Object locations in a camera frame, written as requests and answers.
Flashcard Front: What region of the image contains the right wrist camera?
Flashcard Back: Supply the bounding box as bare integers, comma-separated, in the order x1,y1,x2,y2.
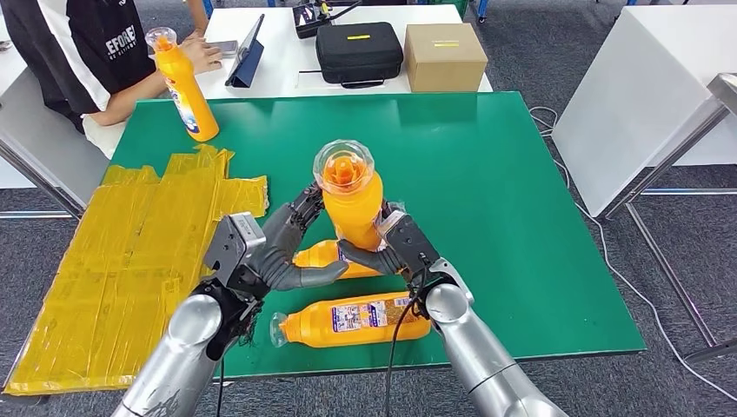
375,209,442,277

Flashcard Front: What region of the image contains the white side table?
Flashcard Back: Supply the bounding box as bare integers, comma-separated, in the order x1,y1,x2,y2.
551,3,737,219

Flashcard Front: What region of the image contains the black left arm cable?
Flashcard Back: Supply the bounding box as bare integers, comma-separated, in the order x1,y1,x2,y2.
216,356,227,417

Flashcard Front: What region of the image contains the black remote controller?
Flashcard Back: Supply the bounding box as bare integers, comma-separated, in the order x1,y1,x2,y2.
291,0,365,40

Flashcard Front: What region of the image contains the yellow taped plastic mat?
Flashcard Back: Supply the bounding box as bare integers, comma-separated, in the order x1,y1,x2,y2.
3,143,270,397

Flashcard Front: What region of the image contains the tablet with navy case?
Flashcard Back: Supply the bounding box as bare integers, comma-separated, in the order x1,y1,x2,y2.
224,13,266,89

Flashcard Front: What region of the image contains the brown cardboard box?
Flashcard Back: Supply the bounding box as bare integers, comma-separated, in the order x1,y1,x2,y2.
403,23,489,95

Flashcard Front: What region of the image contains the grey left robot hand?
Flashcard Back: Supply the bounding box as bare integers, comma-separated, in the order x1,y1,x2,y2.
249,182,350,292

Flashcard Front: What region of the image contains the orange detergent bottle clear cap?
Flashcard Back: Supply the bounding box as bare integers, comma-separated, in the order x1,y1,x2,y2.
312,139,386,253
292,238,386,281
143,27,221,143
269,290,433,349

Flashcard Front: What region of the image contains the person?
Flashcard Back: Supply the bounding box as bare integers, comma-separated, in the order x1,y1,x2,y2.
0,0,224,160

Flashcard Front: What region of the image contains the silver metal table frame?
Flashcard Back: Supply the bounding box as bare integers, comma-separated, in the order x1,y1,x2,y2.
598,71,737,365

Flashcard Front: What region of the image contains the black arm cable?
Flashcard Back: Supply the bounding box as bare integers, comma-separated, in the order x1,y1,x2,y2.
216,356,227,417
382,270,430,417

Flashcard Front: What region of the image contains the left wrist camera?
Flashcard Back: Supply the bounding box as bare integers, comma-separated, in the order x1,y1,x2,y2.
203,211,267,289

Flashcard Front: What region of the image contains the grey desk with metal legs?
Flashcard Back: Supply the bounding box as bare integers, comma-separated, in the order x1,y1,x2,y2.
0,17,125,221

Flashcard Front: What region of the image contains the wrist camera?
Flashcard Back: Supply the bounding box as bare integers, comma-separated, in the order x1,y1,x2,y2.
375,209,442,277
203,211,267,289

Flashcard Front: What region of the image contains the person's right hand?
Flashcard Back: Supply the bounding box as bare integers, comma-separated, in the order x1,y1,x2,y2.
179,36,224,76

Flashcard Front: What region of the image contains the black carry case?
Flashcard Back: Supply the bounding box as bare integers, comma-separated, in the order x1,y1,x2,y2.
315,22,405,90

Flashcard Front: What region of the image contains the white floor cable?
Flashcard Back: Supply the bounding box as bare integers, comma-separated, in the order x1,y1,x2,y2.
528,105,737,404

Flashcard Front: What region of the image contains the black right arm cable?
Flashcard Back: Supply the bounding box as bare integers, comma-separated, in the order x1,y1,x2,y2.
382,270,430,417

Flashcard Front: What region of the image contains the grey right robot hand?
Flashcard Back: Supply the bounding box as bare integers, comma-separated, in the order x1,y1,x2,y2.
336,199,407,277

